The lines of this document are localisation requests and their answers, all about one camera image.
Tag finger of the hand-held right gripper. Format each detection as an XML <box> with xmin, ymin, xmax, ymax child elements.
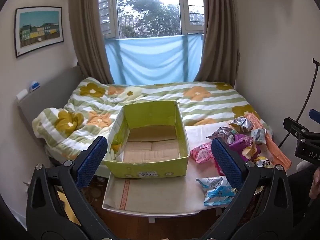
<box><xmin>309</xmin><ymin>109</ymin><xmax>320</xmax><ymax>125</ymax></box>
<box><xmin>283</xmin><ymin>117</ymin><xmax>310</xmax><ymax>141</ymax></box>

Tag blue white snack packet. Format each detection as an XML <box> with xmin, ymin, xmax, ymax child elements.
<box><xmin>196</xmin><ymin>176</ymin><xmax>227</xmax><ymax>188</ymax></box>
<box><xmin>204</xmin><ymin>184</ymin><xmax>238</xmax><ymax>207</ymax></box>

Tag floral striped blanket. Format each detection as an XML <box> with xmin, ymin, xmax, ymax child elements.
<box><xmin>32</xmin><ymin>77</ymin><xmax>265</xmax><ymax>160</ymax></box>

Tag beige cloth with red border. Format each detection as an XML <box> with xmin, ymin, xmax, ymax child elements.
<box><xmin>104</xmin><ymin>176</ymin><xmax>208</xmax><ymax>211</ymax></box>

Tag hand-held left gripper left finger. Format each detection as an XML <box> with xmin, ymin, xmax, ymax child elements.
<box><xmin>26</xmin><ymin>135</ymin><xmax>118</xmax><ymax>240</ymax></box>

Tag white low table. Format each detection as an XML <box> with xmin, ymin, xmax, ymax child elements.
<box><xmin>101</xmin><ymin>171</ymin><xmax>264</xmax><ymax>223</ymax></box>

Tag framed wall picture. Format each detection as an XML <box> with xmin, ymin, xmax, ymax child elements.
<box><xmin>14</xmin><ymin>6</ymin><xmax>64</xmax><ymax>58</ymax></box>

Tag green cardboard box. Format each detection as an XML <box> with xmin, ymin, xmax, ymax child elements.
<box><xmin>103</xmin><ymin>100</ymin><xmax>190</xmax><ymax>179</ymax></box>

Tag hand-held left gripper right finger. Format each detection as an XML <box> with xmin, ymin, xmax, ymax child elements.
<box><xmin>200</xmin><ymin>137</ymin><xmax>294</xmax><ymax>240</ymax></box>

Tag long orange snack packet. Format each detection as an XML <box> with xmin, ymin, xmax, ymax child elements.
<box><xmin>244</xmin><ymin>112</ymin><xmax>292</xmax><ymax>170</ymax></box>

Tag grey headboard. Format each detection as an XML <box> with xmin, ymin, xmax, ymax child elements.
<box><xmin>16</xmin><ymin>65</ymin><xmax>84</xmax><ymax>155</ymax></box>

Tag brown snack packet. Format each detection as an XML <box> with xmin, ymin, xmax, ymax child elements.
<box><xmin>207</xmin><ymin>127</ymin><xmax>237</xmax><ymax>144</ymax></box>

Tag purple snack packet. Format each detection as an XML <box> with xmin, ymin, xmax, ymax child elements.
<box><xmin>229</xmin><ymin>134</ymin><xmax>261</xmax><ymax>161</ymax></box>

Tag small pale blue snack packet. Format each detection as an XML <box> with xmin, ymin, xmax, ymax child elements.
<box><xmin>251</xmin><ymin>128</ymin><xmax>267</xmax><ymax>145</ymax></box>

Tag black cable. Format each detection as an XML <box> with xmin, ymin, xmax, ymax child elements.
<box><xmin>278</xmin><ymin>58</ymin><xmax>320</xmax><ymax>148</ymax></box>

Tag light blue cloth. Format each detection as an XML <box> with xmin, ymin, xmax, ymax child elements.
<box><xmin>104</xmin><ymin>34</ymin><xmax>204</xmax><ymax>86</ymax></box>

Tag silver snack packet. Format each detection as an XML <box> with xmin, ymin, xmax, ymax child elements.
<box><xmin>229</xmin><ymin>117</ymin><xmax>254</xmax><ymax>133</ymax></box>

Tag pink striped snack packet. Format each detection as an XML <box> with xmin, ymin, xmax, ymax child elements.
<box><xmin>190</xmin><ymin>142</ymin><xmax>215</xmax><ymax>164</ymax></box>

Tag small white box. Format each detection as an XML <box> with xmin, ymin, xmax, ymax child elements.
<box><xmin>16</xmin><ymin>89</ymin><xmax>29</xmax><ymax>102</ymax></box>

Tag person's right hand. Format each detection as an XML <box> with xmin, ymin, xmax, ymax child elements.
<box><xmin>309</xmin><ymin>167</ymin><xmax>320</xmax><ymax>201</ymax></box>

